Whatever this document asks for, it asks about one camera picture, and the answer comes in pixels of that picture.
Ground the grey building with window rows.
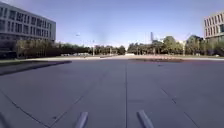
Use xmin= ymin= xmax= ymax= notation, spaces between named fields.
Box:
xmin=0 ymin=1 xmax=57 ymax=43

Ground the grey paved plaza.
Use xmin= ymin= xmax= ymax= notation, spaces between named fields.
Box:
xmin=0 ymin=57 xmax=224 ymax=128

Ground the tall tower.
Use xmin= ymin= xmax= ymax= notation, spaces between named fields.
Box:
xmin=149 ymin=31 xmax=155 ymax=43

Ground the row of trees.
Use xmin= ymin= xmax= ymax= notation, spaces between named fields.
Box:
xmin=0 ymin=39 xmax=93 ymax=60
xmin=92 ymin=34 xmax=224 ymax=57

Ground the low flower bed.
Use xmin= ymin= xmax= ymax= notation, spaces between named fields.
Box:
xmin=132 ymin=57 xmax=185 ymax=64

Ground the raised kerb strip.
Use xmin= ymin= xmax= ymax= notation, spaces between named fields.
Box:
xmin=0 ymin=59 xmax=73 ymax=76

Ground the robot's own part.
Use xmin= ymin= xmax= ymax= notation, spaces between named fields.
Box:
xmin=74 ymin=111 xmax=89 ymax=128
xmin=136 ymin=109 xmax=155 ymax=128

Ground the pale building with window rows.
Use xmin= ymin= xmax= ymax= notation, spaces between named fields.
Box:
xmin=203 ymin=11 xmax=224 ymax=42

